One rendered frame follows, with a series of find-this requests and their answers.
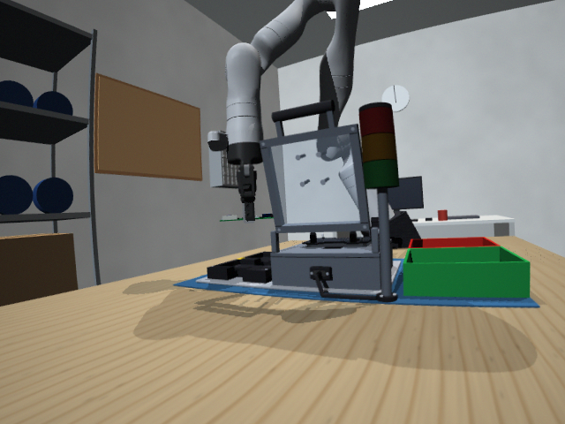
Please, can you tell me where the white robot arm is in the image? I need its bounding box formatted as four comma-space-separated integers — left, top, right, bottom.
207, 0, 361, 151

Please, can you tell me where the red bin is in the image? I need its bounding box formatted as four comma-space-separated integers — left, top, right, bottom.
408, 237, 500, 248

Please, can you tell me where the green circuit board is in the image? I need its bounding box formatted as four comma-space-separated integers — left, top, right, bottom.
220, 214, 274, 222

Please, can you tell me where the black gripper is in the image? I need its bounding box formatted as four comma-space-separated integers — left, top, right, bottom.
227, 142, 263, 223

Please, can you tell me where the green bin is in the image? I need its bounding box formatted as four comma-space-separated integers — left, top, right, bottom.
403, 246, 530, 298

